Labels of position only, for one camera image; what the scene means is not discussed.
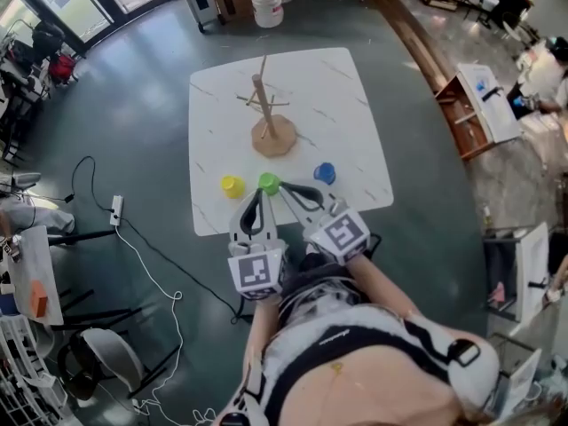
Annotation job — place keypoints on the white power strip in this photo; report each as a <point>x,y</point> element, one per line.
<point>116,210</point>

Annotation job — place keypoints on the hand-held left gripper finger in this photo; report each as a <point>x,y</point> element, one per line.
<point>270,222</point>
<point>242,220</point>

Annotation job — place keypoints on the white side table wooden frame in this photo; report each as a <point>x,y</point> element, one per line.
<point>497,118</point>

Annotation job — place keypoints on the white table with clutter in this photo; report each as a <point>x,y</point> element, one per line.
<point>33,260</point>

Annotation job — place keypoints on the white table black frame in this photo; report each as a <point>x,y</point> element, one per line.
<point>530,273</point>

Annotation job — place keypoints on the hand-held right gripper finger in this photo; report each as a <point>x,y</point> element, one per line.
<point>302,213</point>
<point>326,193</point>

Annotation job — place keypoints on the yellow plastic cup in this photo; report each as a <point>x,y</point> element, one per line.
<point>232,186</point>

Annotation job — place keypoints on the blue plastic cup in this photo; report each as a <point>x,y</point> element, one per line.
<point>325,173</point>

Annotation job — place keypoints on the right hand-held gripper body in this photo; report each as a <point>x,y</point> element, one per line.
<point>344,235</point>

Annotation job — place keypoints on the orange box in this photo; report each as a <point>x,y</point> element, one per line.
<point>39,300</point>

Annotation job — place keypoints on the green plastic cup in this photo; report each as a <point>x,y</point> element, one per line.
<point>269,181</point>

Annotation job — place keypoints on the person's left forearm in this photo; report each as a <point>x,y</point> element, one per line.
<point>259,326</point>

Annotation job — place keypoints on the person's right forearm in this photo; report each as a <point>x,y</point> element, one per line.
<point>381,286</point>

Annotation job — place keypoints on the person's body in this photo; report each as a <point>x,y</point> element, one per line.
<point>355,371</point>

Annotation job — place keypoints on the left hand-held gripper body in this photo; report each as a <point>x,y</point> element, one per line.
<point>255,273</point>

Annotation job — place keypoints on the red bag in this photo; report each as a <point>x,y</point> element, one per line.
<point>62,68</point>

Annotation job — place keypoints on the wooden cup tree stand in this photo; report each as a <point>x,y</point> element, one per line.
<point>273,142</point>

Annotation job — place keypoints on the white chair black legs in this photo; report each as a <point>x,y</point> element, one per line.
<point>111,353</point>

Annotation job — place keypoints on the small blue plastic part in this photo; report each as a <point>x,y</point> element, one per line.
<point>480,85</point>
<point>518,102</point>

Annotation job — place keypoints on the white portable air cooler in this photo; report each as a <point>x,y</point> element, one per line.
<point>199,2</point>

